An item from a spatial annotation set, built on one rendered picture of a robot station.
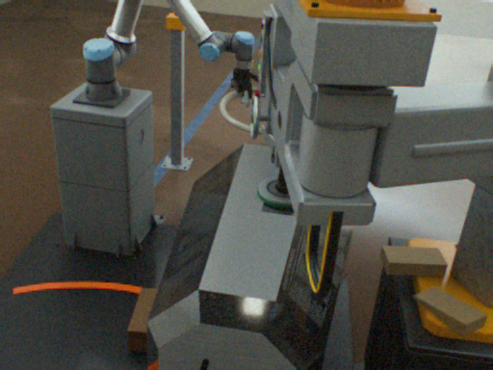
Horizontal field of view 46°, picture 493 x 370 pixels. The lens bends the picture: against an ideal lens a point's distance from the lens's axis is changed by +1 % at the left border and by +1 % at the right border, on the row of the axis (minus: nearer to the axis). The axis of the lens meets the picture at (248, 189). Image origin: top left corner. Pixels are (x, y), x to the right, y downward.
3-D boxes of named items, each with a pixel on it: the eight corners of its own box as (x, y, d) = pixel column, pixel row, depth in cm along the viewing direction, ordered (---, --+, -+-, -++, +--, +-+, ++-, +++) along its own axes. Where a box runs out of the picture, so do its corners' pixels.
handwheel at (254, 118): (279, 146, 198) (283, 106, 191) (250, 146, 197) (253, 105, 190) (274, 129, 211) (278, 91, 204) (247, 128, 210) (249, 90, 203)
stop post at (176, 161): (193, 159, 436) (194, 13, 383) (187, 171, 418) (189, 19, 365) (167, 156, 437) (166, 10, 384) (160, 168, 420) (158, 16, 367)
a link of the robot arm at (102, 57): (80, 79, 291) (76, 44, 282) (97, 67, 305) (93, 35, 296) (107, 84, 288) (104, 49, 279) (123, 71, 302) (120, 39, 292)
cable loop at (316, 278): (328, 311, 160) (345, 214, 144) (316, 311, 160) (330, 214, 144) (314, 261, 180) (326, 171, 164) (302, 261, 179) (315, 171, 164)
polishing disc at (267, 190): (257, 202, 220) (257, 199, 220) (258, 176, 239) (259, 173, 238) (313, 206, 220) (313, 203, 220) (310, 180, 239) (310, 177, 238)
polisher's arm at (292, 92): (367, 261, 154) (402, 85, 130) (281, 260, 152) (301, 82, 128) (317, 144, 218) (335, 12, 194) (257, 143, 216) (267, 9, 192)
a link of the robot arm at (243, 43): (237, 29, 285) (256, 32, 283) (236, 53, 292) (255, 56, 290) (231, 35, 278) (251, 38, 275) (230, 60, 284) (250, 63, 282)
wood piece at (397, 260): (435, 259, 205) (438, 247, 203) (444, 276, 197) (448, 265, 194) (379, 257, 204) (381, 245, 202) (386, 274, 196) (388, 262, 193)
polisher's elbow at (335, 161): (347, 162, 163) (358, 96, 154) (380, 195, 148) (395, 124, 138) (285, 168, 158) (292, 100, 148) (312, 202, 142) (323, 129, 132)
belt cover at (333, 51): (422, 103, 125) (439, 25, 117) (307, 100, 123) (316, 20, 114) (332, 7, 208) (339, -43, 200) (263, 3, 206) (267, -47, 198)
